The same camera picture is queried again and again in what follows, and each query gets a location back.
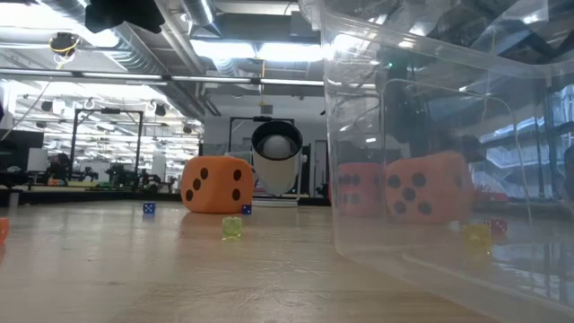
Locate clear plastic storage bin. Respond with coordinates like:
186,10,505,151
298,0,574,323

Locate small translucent green dice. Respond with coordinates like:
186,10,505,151
222,216,243,240

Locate large red foam dice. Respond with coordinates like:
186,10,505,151
331,161,387,219

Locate large orange foam dice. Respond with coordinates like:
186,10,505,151
180,154,257,214
384,151,477,225

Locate small translucent yellow dice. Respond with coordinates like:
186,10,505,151
461,223,493,248

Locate small translucent red dice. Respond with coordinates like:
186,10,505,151
488,218,509,237

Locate white cup with ball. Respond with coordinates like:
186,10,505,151
249,119,310,208

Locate black computer monitor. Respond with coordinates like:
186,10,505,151
0,129,46,174

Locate silver ventilation duct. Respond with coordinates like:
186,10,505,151
181,0,223,37

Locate ceiling light rail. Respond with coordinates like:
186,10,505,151
0,66,326,87

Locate black table edge rail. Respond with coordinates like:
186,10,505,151
0,188,333,207

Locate black ceiling cable reel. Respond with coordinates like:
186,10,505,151
48,31,82,57

